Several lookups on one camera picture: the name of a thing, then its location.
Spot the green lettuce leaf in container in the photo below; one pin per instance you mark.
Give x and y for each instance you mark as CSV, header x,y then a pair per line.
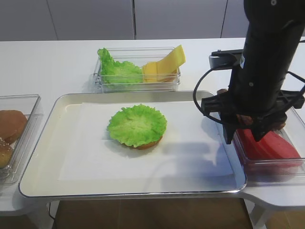
x,y
114,72

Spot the upright yellow cheese slice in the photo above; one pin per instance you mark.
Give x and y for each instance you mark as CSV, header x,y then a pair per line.
x,y
170,63

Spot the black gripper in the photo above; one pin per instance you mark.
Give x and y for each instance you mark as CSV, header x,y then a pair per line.
x,y
265,103

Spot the clear patty tomato container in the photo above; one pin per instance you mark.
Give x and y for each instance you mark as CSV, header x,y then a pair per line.
x,y
264,166

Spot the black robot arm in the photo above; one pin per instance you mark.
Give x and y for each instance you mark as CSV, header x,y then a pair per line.
x,y
273,35

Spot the sesame bun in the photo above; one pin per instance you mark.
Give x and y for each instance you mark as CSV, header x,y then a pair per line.
x,y
5,154
3,140

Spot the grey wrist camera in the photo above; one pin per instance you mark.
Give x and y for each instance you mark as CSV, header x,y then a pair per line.
x,y
224,60

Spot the clear bun container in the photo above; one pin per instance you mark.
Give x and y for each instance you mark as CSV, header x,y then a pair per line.
x,y
30,106

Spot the flat yellow cheese slice stack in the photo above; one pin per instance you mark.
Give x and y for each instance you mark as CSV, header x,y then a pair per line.
x,y
150,74

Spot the brown bun bottom half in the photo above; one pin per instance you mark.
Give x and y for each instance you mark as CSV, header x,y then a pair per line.
x,y
12,123

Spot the green lettuce leaf on bun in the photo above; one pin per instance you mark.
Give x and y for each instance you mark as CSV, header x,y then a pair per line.
x,y
137,126

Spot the bottom bun on tray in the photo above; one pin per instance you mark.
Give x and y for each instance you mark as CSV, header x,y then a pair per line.
x,y
146,146

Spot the red tomato slice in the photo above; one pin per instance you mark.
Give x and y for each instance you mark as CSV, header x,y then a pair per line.
x,y
272,146
248,143

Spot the silver metal tray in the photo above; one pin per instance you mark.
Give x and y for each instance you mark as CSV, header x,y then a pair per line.
x,y
76,158

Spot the clear lettuce cheese container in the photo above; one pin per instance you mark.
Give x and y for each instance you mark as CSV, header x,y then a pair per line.
x,y
139,57

